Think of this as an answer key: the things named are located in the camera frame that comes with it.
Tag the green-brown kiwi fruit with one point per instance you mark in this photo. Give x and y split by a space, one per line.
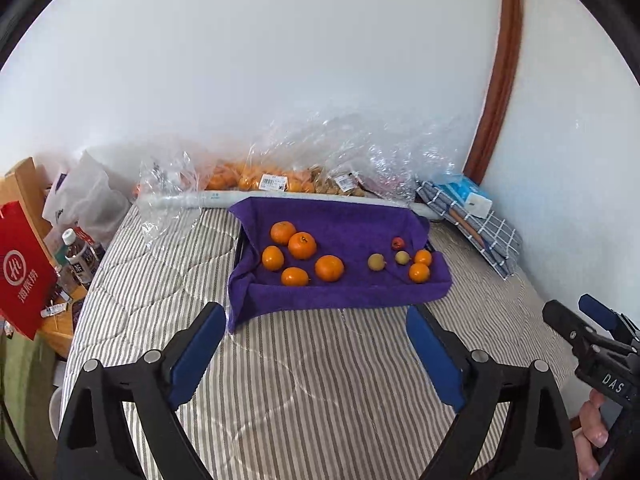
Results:
376 262

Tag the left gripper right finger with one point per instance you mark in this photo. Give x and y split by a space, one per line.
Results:
536 441

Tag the purple towel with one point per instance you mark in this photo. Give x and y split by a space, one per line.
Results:
344 251

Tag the wooden side table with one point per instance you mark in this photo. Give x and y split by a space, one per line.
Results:
58 331

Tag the large orange with stem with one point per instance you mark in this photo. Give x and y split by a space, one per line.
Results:
302 246

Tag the right hand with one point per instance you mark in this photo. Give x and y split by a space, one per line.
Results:
592 434

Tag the black tray under towel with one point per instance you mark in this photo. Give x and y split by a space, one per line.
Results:
240 247

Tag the clear plastic bag of fruit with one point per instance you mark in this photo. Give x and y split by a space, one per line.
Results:
353 154

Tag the grey checked folded cloth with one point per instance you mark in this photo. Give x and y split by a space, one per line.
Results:
499 243

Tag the cardboard box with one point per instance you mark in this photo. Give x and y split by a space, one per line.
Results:
21 184

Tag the clear plastic bag left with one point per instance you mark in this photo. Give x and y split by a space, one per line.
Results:
168 183

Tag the yellow-green fruit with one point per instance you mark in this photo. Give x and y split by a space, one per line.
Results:
402 257

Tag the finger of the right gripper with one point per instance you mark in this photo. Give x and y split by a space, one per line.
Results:
605 317
570 326

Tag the white plastic bag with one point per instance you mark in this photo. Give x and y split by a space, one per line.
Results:
83 198

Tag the plastic drink bottle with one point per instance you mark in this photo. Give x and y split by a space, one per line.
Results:
80 256

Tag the small red fruit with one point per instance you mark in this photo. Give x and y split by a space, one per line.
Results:
398 243

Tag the blue white tissue pack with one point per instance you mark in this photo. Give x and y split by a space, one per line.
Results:
465 192

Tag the striped quilt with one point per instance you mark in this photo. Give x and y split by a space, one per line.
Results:
319 394

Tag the brown wooden frame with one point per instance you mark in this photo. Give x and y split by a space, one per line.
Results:
499 89

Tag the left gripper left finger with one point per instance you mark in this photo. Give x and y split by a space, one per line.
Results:
94 440

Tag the red paper bag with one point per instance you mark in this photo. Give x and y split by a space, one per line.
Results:
27 276

